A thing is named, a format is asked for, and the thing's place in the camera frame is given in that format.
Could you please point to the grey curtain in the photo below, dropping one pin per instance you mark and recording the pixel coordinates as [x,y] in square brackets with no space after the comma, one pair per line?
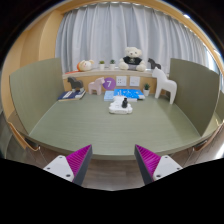
[103,31]

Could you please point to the purple round number sign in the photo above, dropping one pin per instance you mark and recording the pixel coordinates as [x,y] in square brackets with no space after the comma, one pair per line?
[109,83]

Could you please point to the green left partition panel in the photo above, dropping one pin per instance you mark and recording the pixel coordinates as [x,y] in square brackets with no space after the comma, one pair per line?
[35,88]

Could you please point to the green right partition panel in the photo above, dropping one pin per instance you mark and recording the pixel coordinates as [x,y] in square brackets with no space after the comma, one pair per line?
[197,91]

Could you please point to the large white wooden horse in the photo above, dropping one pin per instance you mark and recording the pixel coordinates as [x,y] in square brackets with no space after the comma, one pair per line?
[163,83]

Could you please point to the wooden shelf ledge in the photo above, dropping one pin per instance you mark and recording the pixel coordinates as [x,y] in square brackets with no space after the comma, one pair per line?
[107,72]

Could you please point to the white wall socket left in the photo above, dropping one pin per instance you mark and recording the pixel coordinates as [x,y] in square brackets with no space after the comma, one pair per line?
[121,81]

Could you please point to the green partition panel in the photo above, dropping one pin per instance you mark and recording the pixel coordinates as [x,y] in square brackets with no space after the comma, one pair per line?
[197,91]
[35,88]

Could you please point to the small potted plant on table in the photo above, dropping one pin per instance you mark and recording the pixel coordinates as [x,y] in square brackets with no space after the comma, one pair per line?
[146,89]

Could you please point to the white wall socket right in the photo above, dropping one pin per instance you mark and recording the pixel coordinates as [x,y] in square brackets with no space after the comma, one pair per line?
[134,81]

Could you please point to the white teddy bear black shirt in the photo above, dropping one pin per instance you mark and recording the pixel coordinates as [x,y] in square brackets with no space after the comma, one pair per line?
[132,60]

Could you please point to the small potted plant middle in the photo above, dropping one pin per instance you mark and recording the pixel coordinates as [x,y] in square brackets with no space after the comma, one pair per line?
[112,64]

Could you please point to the light blue book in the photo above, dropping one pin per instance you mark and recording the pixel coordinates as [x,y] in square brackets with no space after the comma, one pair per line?
[109,95]

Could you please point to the black charger plug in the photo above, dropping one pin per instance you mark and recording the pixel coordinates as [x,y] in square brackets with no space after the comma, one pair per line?
[124,103]

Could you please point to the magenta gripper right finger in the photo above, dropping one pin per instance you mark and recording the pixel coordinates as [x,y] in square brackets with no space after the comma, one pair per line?
[152,166]

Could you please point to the orange white plush toy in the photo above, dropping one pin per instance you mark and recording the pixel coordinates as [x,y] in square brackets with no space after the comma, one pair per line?
[85,65]

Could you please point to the small black horse figure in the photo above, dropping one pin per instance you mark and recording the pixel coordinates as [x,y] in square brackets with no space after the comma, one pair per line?
[154,64]

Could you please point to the white wall socket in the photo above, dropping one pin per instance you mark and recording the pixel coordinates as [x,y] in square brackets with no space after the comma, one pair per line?
[134,81]
[121,81]

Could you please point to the small potted plant left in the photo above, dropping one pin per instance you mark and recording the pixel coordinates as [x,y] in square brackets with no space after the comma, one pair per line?
[101,65]

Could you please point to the pink wooden horse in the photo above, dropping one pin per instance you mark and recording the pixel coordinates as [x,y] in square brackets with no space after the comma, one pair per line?
[96,86]

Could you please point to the dark grey wooden horse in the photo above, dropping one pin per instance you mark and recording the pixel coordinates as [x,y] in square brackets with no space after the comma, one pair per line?
[76,84]

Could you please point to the dark blue book stack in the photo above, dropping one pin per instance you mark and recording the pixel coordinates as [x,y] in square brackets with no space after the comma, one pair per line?
[70,95]

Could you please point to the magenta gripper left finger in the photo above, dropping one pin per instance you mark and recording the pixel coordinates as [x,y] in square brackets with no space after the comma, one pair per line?
[72,167]

